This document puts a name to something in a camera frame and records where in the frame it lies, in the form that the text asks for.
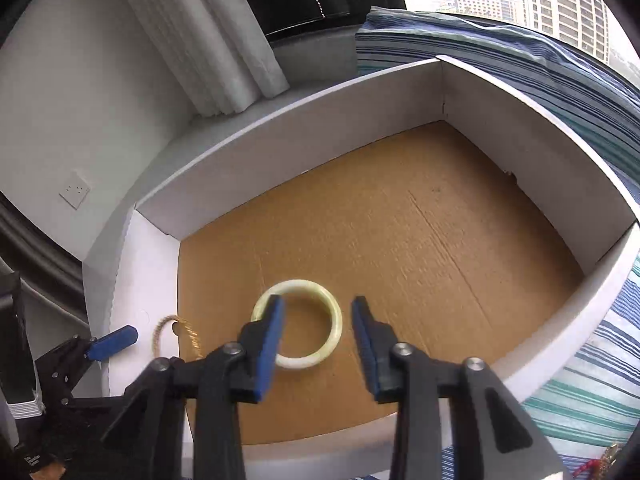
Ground pale green jade bangle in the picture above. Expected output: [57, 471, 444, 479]
[250, 279, 344, 371]

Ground white curtain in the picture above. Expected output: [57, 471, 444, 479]
[117, 0, 291, 117]

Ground blue green striped bed sheet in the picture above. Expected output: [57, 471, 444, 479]
[355, 6, 640, 480]

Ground white cardboard box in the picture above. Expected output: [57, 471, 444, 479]
[82, 54, 640, 476]

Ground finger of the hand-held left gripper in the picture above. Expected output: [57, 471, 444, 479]
[35, 325, 139, 411]

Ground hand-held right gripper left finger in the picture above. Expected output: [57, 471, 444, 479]
[102, 294, 287, 480]

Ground white wall socket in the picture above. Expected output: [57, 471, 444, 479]
[59, 171, 91, 210]

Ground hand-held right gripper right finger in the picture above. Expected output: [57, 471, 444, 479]
[351, 296, 568, 480]

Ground high-rise buildings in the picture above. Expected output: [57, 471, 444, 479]
[400, 0, 616, 66]

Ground gold twisted bracelet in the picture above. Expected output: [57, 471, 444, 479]
[151, 315, 203, 361]

